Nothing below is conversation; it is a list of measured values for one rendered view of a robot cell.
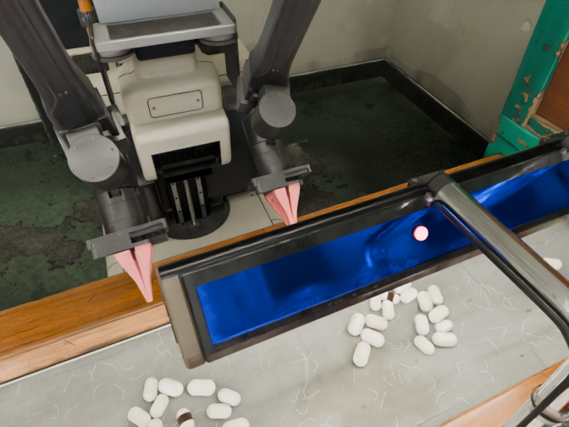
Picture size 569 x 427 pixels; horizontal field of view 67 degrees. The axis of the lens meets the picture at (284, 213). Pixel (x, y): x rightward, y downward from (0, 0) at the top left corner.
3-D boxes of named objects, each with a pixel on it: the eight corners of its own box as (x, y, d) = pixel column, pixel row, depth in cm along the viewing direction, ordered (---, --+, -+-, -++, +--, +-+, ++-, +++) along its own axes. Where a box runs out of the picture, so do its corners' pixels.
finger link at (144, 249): (167, 296, 55) (146, 227, 55) (110, 316, 53) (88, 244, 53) (168, 294, 61) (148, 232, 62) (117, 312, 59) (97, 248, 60)
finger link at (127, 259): (185, 290, 56) (163, 222, 56) (129, 309, 54) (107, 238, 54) (185, 289, 62) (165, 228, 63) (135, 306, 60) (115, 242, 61)
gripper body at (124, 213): (169, 230, 56) (152, 177, 57) (88, 255, 53) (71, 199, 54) (169, 235, 62) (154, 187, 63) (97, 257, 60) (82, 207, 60)
